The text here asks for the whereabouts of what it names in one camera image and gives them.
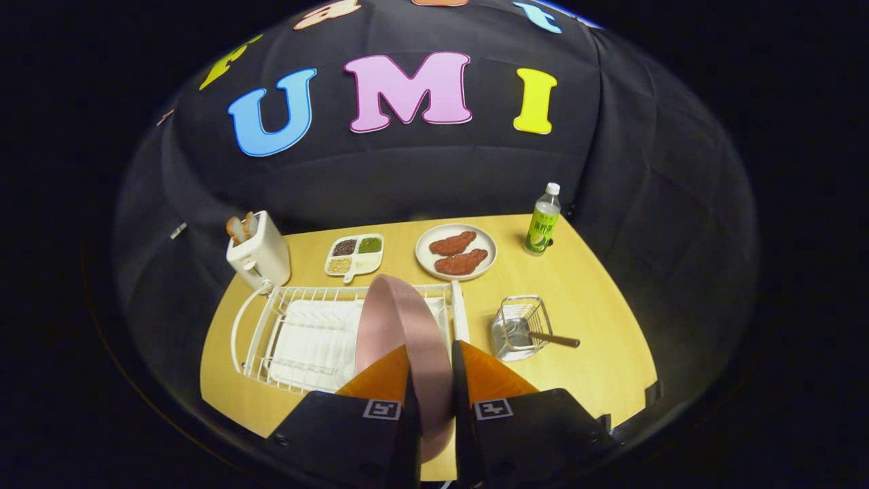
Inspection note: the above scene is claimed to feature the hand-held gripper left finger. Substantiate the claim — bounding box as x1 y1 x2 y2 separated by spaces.
265 343 423 489

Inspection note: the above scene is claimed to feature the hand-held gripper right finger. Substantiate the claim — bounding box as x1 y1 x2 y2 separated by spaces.
450 340 618 489

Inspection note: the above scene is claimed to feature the metal wire basket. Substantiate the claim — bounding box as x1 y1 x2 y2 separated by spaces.
492 295 553 361

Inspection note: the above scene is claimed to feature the white wire dish rack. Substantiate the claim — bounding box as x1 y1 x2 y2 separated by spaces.
231 280 470 396

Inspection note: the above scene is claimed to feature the pink plate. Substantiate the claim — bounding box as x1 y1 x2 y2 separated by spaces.
354 274 456 463

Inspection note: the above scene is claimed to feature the metal spoon with brown handle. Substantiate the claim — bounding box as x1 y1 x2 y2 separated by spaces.
506 326 581 348

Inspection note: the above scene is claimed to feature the white round plate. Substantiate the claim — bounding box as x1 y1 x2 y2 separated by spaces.
415 223 498 281

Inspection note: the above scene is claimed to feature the white divided condiment dish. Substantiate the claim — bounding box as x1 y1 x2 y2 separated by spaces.
325 234 385 283

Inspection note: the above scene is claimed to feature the white ribbed drain tray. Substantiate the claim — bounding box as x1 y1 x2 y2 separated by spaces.
268 299 449 391

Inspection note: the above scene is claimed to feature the brown meat patty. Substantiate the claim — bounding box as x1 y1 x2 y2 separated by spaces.
429 231 477 257
434 249 489 276

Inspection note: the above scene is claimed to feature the green label drink bottle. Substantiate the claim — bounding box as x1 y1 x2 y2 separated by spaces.
523 182 561 257

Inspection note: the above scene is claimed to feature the white toaster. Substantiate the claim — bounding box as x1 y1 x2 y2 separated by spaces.
226 211 291 294

